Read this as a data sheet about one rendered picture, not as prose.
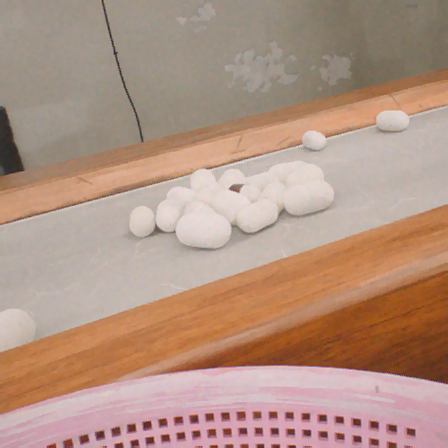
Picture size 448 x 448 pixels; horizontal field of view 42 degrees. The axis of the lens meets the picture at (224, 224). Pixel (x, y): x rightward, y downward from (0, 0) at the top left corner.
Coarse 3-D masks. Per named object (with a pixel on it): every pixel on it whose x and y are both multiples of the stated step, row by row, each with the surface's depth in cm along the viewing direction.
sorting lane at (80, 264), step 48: (336, 144) 57; (384, 144) 53; (432, 144) 50; (144, 192) 53; (336, 192) 42; (384, 192) 40; (432, 192) 38; (0, 240) 46; (48, 240) 44; (96, 240) 42; (144, 240) 40; (240, 240) 36; (288, 240) 35; (0, 288) 36; (48, 288) 34; (96, 288) 33; (144, 288) 32
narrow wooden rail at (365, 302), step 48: (336, 240) 27; (384, 240) 25; (432, 240) 25; (192, 288) 24; (240, 288) 23; (288, 288) 23; (336, 288) 22; (384, 288) 22; (432, 288) 22; (48, 336) 23; (96, 336) 22; (144, 336) 21; (192, 336) 20; (240, 336) 20; (288, 336) 20; (336, 336) 21; (384, 336) 22; (432, 336) 23; (0, 384) 20; (48, 384) 19; (96, 384) 19; (96, 432) 19; (192, 432) 20; (240, 432) 21; (288, 432) 21
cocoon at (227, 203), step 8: (216, 192) 40; (224, 192) 39; (232, 192) 39; (216, 200) 39; (224, 200) 38; (232, 200) 38; (240, 200) 38; (248, 200) 38; (216, 208) 39; (224, 208) 38; (232, 208) 38; (240, 208) 38; (224, 216) 38; (232, 216) 38; (232, 224) 38
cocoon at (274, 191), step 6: (270, 186) 40; (276, 186) 40; (282, 186) 40; (264, 192) 39; (270, 192) 39; (276, 192) 39; (282, 192) 39; (264, 198) 39; (270, 198) 39; (276, 198) 39; (282, 198) 39; (276, 204) 39; (282, 204) 39
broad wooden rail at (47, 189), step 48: (336, 96) 71; (384, 96) 65; (432, 96) 65; (144, 144) 63; (192, 144) 58; (240, 144) 58; (288, 144) 59; (0, 192) 52; (48, 192) 53; (96, 192) 53
